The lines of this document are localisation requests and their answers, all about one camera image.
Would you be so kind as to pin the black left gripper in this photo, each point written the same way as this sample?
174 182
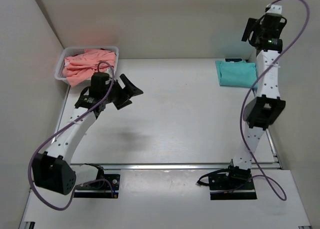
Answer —
131 89

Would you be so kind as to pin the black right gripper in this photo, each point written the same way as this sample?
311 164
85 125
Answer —
251 24

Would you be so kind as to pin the teal t shirt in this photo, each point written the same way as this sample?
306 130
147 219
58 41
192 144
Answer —
236 74

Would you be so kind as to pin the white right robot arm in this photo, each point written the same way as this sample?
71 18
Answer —
259 113

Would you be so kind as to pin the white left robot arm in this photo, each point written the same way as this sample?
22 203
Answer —
51 169

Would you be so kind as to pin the blue label sticker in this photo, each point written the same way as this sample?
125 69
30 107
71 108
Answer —
233 60

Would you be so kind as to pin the salmon pink t shirt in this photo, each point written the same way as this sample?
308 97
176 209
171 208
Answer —
81 67

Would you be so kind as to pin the white plastic basket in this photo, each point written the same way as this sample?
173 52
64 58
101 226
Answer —
76 50

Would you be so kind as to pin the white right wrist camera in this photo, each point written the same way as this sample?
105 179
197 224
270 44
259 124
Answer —
273 9

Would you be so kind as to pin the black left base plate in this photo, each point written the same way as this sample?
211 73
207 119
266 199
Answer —
101 189

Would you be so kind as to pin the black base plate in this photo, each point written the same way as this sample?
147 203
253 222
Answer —
101 189
221 188

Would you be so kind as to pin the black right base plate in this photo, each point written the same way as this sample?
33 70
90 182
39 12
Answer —
221 188

